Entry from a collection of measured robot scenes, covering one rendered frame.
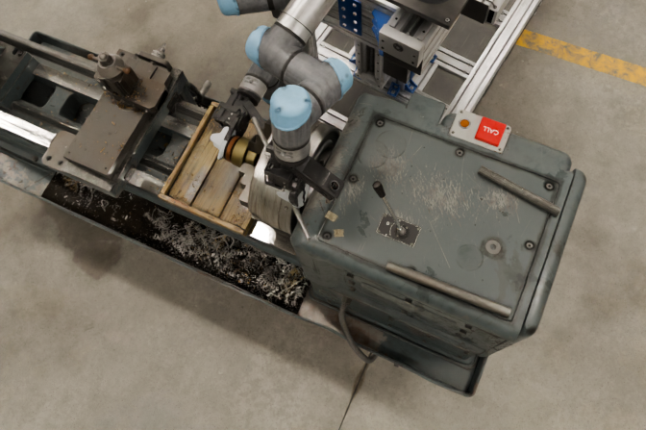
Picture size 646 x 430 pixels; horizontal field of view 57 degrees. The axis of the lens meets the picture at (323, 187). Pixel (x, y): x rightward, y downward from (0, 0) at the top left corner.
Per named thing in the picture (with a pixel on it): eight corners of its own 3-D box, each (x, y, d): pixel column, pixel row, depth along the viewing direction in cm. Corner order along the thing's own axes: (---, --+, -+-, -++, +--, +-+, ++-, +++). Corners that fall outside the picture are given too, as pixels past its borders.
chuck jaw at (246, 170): (279, 175, 159) (259, 213, 155) (281, 183, 164) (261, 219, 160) (243, 160, 162) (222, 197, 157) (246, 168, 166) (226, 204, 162)
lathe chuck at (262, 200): (335, 139, 178) (317, 108, 148) (293, 236, 175) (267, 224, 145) (308, 129, 180) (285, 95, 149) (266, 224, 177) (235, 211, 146)
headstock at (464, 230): (550, 211, 175) (597, 158, 139) (496, 364, 161) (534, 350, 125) (364, 140, 188) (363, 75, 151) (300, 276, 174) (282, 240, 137)
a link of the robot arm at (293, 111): (323, 93, 107) (292, 122, 103) (321, 131, 116) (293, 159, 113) (289, 73, 110) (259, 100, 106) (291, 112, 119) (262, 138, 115)
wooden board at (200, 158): (296, 138, 190) (295, 133, 186) (245, 238, 179) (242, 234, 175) (215, 106, 196) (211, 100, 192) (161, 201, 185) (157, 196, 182)
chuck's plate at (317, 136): (345, 143, 177) (331, 113, 147) (304, 240, 174) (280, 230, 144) (335, 139, 178) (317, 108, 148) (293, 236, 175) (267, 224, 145)
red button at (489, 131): (505, 128, 144) (507, 124, 142) (497, 148, 142) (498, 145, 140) (481, 119, 145) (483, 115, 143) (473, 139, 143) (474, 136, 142)
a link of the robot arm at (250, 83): (268, 93, 176) (264, 80, 168) (261, 107, 174) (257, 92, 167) (246, 86, 177) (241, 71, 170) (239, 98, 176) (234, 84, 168)
